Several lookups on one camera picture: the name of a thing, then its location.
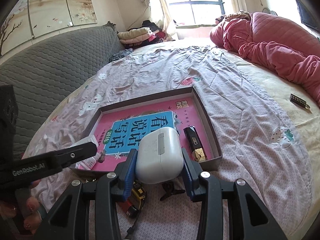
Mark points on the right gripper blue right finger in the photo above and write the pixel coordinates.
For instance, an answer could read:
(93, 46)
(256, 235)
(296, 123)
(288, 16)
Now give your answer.
(196, 186)

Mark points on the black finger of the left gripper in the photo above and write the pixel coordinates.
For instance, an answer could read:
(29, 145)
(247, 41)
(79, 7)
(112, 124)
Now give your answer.
(34, 168)

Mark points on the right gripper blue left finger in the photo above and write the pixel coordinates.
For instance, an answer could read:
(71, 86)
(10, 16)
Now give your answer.
(126, 172)

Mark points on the small black clip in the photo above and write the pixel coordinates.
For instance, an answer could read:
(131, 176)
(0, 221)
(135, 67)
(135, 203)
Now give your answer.
(170, 190)

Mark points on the black yellow wristwatch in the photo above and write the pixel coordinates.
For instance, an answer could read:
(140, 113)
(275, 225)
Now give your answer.
(140, 195)

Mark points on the white earbuds case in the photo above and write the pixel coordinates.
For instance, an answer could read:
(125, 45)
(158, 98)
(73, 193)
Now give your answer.
(159, 157)

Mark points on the white pill bottle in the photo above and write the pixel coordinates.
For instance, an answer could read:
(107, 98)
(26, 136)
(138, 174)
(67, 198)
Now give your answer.
(88, 160)

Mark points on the red lighter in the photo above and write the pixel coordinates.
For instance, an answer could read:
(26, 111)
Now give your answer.
(128, 208)

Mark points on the left hand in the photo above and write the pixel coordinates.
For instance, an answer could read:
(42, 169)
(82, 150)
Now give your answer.
(20, 216)

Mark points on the black and gold lighter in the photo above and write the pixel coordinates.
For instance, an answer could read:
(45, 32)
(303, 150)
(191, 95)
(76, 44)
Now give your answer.
(195, 144)

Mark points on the grey cardboard tray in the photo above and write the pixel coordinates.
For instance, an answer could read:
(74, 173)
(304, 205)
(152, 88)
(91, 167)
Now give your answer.
(175, 99)

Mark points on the grey quilted headboard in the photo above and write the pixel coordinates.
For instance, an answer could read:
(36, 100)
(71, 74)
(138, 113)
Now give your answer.
(44, 74)

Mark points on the pink Chinese workbook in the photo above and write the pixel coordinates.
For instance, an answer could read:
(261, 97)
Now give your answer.
(150, 122)

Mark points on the pink patterned bed sheet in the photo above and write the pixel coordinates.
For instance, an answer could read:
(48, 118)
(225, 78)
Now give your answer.
(264, 138)

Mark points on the folded clothes pile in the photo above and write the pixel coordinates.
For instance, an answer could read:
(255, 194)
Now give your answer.
(149, 33)

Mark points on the pink quilted duvet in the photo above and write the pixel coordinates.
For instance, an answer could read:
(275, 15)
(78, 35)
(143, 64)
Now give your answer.
(273, 42)

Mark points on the window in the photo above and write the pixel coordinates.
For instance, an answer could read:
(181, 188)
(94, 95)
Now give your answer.
(195, 12)

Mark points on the floral wall painting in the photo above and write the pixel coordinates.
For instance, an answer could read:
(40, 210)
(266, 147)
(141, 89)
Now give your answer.
(30, 19)

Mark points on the wall television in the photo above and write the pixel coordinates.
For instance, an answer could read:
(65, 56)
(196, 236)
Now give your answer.
(305, 17)

